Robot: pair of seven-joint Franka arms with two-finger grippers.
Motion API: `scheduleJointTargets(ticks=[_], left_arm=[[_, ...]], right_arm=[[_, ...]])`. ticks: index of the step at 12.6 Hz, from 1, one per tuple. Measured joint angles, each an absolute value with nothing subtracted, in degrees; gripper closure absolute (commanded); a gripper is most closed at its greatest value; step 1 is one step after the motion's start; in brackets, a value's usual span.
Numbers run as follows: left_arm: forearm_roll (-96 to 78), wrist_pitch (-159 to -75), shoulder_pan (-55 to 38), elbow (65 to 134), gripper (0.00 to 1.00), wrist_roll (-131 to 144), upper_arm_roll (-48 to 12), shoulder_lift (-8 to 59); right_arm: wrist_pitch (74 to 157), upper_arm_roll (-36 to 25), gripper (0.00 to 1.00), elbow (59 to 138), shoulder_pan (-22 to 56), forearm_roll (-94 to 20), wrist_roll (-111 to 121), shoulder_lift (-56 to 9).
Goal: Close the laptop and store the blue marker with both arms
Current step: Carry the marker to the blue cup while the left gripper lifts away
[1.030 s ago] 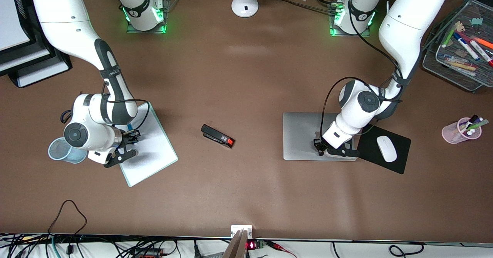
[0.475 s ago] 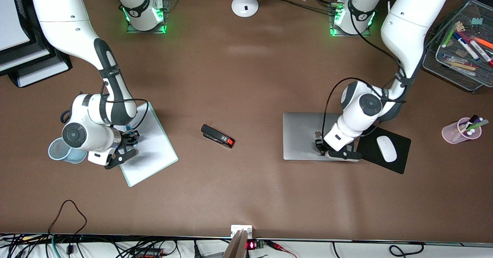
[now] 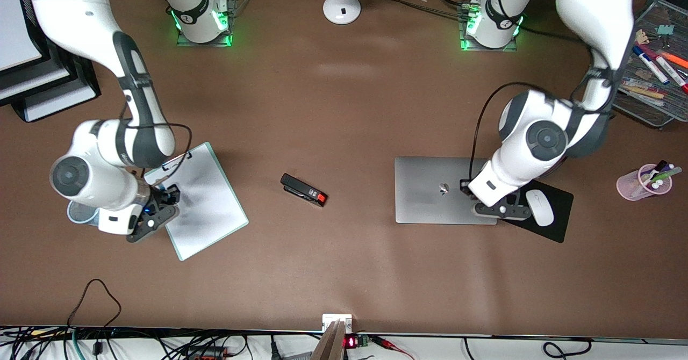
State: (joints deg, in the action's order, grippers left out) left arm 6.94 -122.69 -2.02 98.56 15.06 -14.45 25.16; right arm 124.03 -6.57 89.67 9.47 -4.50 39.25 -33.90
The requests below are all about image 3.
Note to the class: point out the orange highlighter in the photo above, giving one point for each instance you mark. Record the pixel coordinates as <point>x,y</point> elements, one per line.
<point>674,59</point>

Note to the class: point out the black stapler with red tip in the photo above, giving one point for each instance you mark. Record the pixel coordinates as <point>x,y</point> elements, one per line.
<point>301,188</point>

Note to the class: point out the silver laptop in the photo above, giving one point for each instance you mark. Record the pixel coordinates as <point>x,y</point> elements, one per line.
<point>424,193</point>

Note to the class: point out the white computer mouse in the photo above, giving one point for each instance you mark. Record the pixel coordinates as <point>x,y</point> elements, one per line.
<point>540,209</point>

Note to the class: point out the red LED circuit module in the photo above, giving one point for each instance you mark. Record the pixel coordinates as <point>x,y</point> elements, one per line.
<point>357,342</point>

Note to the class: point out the black stacked paper tray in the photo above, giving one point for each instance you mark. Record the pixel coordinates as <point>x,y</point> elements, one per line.
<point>86,88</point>

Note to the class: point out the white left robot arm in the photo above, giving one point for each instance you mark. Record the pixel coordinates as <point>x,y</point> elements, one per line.
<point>545,137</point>

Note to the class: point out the beige clip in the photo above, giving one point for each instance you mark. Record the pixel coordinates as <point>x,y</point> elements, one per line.
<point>642,36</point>

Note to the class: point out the white marker with red cap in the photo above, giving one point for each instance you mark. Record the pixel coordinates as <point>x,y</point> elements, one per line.
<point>672,74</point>

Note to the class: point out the mint clipboard with white paper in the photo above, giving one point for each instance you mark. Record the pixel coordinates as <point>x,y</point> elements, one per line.
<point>209,215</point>

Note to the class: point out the black marker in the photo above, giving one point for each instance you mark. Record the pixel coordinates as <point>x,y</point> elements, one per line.
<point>658,167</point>

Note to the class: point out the orange power strip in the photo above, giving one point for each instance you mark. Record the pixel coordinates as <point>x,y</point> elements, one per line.
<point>207,352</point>

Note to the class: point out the teal binder clip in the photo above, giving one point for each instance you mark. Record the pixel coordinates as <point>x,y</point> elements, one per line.
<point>665,31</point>

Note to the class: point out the white paper stack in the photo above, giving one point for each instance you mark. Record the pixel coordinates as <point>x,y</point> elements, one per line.
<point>54,105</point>
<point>16,32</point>
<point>32,80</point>

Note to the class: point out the white mounting bracket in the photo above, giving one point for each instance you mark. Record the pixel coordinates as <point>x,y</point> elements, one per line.
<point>329,317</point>

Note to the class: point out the light blue mesh cup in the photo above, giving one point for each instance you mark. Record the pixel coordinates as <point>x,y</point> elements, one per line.
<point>80,216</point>

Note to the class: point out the black mouse pad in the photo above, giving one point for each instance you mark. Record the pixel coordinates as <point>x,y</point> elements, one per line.
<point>559,215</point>

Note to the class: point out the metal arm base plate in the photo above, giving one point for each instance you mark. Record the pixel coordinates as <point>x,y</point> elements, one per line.
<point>505,49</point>
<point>185,42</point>

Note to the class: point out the light green pen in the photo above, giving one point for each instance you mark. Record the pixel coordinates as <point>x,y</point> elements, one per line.
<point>666,175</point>

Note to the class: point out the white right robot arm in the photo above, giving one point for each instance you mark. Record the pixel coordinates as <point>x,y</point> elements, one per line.
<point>80,21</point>

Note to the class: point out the white marker with blue cap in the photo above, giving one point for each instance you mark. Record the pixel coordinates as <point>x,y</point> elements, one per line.
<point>651,64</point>

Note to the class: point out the purple marker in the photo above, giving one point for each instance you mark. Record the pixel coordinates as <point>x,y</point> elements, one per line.
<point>669,166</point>

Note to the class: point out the grey metal pole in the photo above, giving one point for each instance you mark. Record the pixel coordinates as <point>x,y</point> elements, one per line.
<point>328,344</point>

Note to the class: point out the pink translucent pen cup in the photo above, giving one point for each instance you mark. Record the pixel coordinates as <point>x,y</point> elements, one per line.
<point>626,185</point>

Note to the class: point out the yellow pencil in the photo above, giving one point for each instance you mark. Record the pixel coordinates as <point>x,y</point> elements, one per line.
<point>645,92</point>

